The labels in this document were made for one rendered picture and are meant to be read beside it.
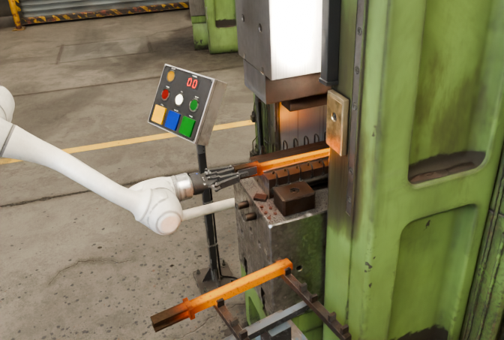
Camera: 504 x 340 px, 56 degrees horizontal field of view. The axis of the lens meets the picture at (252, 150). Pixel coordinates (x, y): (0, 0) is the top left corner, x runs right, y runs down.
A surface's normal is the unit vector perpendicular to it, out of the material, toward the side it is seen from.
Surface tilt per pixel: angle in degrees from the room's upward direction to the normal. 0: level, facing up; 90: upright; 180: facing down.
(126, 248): 0
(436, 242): 90
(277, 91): 90
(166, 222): 86
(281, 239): 90
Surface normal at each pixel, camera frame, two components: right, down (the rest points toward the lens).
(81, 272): -0.05, -0.88
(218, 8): 0.15, 0.46
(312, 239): 0.36, 0.43
